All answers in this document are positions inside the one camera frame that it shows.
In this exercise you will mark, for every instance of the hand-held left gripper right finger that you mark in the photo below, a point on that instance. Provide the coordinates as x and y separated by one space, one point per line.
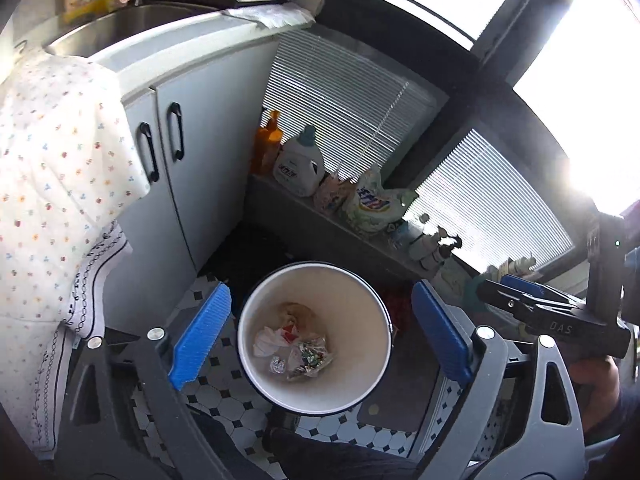
442 335

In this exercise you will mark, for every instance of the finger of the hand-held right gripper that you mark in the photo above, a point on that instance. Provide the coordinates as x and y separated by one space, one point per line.
525 285
510 302

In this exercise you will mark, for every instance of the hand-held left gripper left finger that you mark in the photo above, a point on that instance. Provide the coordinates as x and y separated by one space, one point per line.
200 337

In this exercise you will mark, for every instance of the large white wrapper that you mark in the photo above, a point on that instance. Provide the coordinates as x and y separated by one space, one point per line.
267 342

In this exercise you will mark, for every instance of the foil ball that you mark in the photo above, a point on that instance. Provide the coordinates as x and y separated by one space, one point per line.
277 366

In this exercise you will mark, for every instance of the red wrapper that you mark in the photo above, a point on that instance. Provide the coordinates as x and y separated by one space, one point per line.
289 331

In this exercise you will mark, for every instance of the white bucket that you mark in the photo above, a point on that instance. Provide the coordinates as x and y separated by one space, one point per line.
350 320

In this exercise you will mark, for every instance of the brown paper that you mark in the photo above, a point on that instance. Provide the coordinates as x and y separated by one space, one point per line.
295 314

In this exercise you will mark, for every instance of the shiny snack packet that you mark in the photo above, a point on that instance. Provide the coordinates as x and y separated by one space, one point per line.
310 355

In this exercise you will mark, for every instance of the person's right forearm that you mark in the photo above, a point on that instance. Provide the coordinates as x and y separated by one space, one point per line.
627 405

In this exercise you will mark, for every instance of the person's right hand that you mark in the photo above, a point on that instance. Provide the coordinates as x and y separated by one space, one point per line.
597 385

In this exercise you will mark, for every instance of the row of small toiletry bottles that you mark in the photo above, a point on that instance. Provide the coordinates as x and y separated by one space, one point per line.
430 247

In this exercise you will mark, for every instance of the white window blind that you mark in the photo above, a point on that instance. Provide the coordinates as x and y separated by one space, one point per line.
340 90
490 195

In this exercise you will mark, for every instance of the green white refill pouch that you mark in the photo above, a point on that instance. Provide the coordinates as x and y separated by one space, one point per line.
370 205

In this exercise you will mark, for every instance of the orange refill pouch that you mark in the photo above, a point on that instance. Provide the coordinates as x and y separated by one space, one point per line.
332 195

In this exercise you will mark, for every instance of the white laundry detergent bottle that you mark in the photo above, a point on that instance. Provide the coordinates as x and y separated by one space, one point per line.
300 170

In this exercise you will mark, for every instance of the orange bottle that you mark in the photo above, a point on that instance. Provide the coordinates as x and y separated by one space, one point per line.
267 147

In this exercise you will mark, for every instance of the grey base cabinet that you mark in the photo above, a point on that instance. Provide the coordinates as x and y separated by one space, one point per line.
215 135

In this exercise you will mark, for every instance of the dotted white tablecloth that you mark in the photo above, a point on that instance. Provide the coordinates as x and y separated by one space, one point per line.
50 185

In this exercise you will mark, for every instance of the steel sink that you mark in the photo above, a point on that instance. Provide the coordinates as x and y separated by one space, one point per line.
125 22

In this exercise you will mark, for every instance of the white rag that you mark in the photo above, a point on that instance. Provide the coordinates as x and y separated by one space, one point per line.
270 14

